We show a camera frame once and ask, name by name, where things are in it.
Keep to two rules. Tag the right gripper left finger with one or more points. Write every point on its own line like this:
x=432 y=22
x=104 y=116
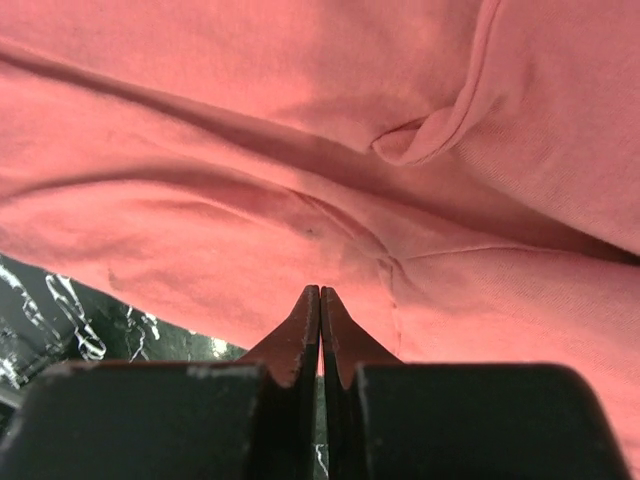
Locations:
x=253 y=418

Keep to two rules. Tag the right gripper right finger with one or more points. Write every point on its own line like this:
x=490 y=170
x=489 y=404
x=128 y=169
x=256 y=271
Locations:
x=387 y=419

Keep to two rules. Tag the pink t shirt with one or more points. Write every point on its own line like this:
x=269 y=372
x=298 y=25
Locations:
x=464 y=173

